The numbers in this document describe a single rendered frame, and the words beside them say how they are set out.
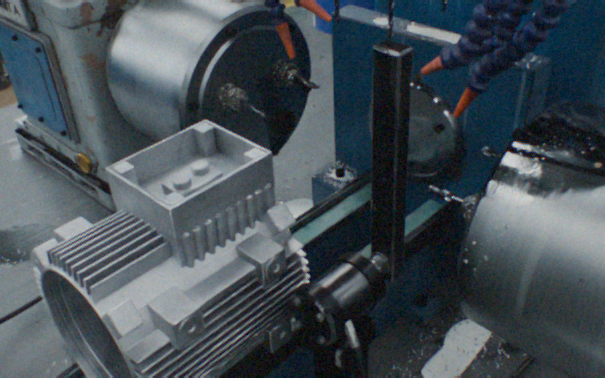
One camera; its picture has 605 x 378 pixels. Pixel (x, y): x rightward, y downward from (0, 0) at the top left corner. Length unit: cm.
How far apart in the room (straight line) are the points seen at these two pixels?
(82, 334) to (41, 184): 62
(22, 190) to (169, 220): 75
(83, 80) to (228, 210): 51
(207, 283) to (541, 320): 29
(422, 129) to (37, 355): 58
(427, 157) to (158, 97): 37
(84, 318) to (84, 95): 45
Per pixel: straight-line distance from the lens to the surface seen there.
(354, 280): 66
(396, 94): 59
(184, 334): 60
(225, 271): 64
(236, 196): 64
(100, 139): 114
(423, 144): 92
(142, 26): 100
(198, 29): 93
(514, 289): 64
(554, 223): 62
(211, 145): 71
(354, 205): 96
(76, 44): 107
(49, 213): 125
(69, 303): 75
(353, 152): 103
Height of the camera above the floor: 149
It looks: 35 degrees down
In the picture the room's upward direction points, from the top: 4 degrees counter-clockwise
